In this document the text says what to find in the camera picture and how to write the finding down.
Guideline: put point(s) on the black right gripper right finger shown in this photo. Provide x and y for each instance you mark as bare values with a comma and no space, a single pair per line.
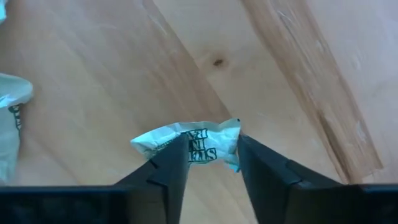
280,193

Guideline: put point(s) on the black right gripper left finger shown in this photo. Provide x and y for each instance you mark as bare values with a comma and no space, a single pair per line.
168,186

